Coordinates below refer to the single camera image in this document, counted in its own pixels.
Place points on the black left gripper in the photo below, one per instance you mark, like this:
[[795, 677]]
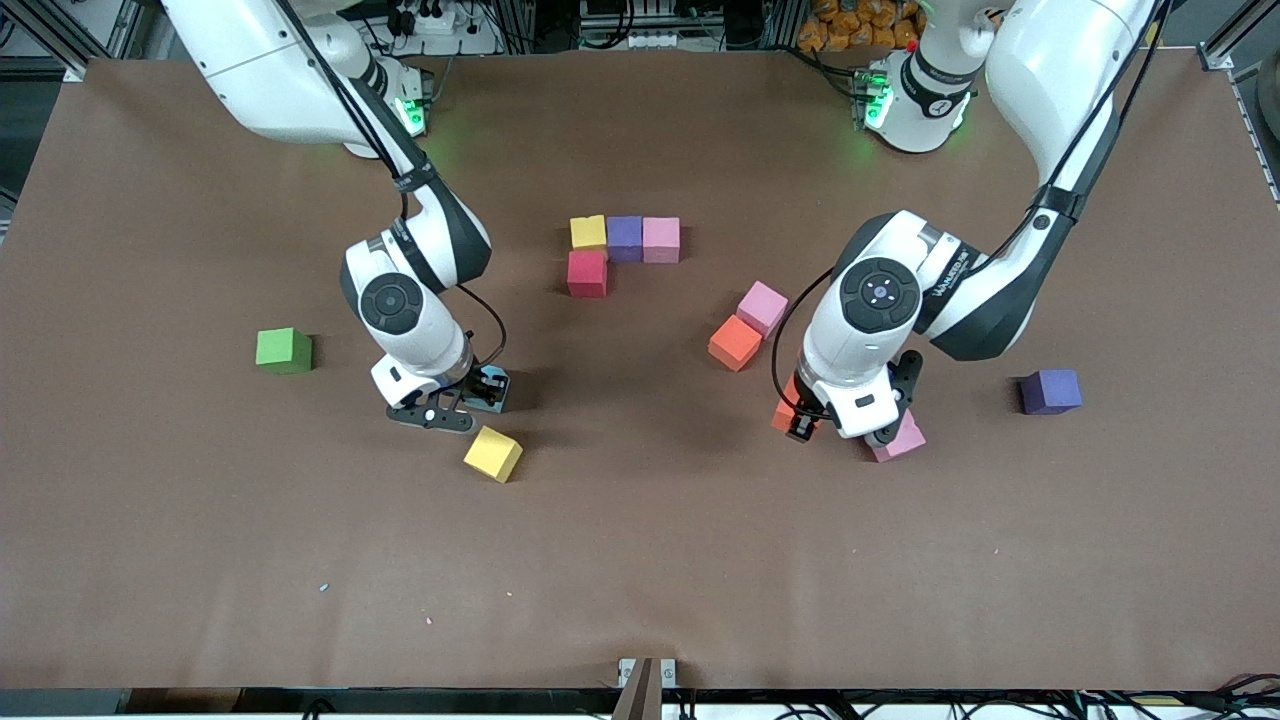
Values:
[[803, 421]]

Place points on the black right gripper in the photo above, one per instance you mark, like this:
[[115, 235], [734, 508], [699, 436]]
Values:
[[483, 385]]

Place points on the orange foam cube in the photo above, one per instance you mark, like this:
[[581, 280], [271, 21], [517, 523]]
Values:
[[779, 410], [735, 342]]

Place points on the cyan foam cube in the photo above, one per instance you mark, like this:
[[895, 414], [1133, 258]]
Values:
[[497, 403]]

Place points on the yellow foam cube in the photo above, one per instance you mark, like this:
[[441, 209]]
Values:
[[493, 453], [588, 232]]

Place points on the red foam cube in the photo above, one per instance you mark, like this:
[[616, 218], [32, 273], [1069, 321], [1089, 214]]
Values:
[[587, 275]]

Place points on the purple foam cube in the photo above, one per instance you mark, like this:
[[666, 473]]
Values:
[[625, 238], [1050, 390]]

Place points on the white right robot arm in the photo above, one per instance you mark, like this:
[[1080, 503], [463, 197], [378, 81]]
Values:
[[260, 70]]

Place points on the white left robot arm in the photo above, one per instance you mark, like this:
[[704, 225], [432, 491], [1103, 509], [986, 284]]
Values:
[[1050, 60]]

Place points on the pink foam cube with notch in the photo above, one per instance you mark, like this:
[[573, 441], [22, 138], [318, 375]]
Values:
[[906, 442]]

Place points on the green foam cube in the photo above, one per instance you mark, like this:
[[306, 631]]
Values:
[[284, 350]]

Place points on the paper table cover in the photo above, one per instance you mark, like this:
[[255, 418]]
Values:
[[640, 550]]

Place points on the white power strip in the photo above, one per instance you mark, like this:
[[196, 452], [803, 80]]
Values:
[[655, 40], [432, 18]]

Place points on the net bag of oranges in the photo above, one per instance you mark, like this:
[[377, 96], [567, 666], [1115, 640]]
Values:
[[860, 25]]

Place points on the grey metal clamp bracket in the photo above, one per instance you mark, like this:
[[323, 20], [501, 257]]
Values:
[[647, 685]]

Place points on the aluminium frame post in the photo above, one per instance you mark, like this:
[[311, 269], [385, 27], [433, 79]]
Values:
[[125, 25], [1225, 45]]

